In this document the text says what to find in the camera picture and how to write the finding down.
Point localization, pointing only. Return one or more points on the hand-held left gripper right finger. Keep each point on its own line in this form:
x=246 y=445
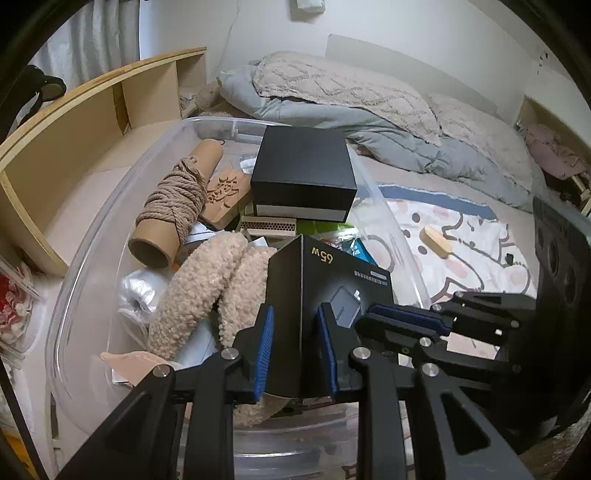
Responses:
x=325 y=355

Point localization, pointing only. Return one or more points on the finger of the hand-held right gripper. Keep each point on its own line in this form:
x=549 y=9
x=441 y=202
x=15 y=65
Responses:
x=406 y=319
x=480 y=302

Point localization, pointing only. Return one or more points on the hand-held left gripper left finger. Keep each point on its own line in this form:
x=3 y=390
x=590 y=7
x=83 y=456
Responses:
x=263 y=350

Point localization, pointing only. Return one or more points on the small printed black box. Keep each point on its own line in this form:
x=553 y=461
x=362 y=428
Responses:
x=300 y=295

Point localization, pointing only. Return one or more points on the large plain black box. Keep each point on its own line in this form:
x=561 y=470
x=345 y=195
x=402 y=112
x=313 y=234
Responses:
x=300 y=161

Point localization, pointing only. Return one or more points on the clear plastic storage bin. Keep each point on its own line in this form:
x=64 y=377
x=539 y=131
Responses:
x=92 y=258

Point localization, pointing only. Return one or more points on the pink cartoon printed blanket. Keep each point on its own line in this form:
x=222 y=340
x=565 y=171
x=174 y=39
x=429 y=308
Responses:
x=461 y=286

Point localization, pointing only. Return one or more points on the small black object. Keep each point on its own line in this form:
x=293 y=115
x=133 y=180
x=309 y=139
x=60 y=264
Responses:
x=508 y=258

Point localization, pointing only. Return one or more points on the blue foil packet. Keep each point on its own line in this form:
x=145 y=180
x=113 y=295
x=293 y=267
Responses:
x=358 y=249

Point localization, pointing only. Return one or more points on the beige fuzzy headband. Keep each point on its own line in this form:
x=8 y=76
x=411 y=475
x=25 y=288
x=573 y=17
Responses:
x=203 y=277

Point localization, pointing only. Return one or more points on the peach cloth item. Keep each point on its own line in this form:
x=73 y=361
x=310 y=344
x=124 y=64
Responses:
x=134 y=367

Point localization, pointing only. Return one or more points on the clear plastic bag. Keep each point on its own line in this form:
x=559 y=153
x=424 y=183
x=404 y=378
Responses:
x=138 y=293

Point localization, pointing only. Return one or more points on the pink clothes pile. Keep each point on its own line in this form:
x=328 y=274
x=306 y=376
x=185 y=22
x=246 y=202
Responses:
x=551 y=147

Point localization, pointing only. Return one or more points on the grey-blue duvet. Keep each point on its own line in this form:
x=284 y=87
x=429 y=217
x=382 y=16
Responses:
x=415 y=157

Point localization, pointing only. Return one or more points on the carved wooden piece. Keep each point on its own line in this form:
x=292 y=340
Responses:
x=226 y=194

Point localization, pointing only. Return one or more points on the beige textured pillow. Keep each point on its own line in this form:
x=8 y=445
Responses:
x=346 y=92
x=480 y=138

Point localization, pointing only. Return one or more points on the open wardrobe cubby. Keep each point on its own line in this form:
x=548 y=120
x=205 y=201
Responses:
x=531 y=115

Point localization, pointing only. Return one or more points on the clear container red print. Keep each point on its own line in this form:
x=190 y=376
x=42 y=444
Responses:
x=16 y=304

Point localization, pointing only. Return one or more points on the wooden shelf unit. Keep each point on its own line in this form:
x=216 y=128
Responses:
x=69 y=161

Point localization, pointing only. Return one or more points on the white paper bag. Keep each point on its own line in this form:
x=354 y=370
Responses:
x=308 y=3

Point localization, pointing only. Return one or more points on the grey curtain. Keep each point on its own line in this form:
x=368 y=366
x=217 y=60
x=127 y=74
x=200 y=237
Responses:
x=101 y=37

